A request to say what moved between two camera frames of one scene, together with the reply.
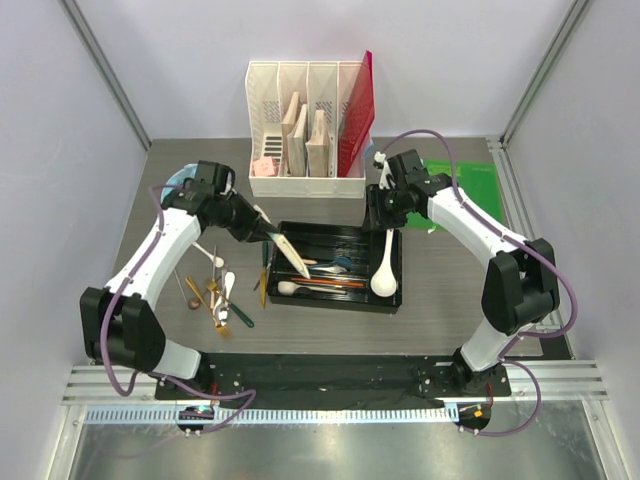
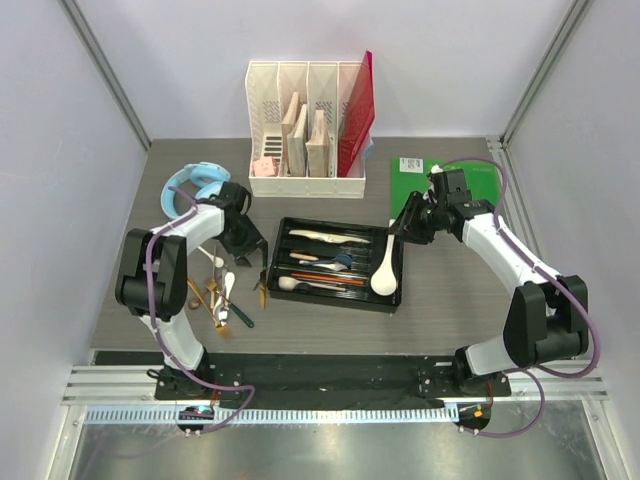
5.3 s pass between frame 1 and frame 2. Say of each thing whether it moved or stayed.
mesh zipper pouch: stayed
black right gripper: moved
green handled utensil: stayed
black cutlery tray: stayed
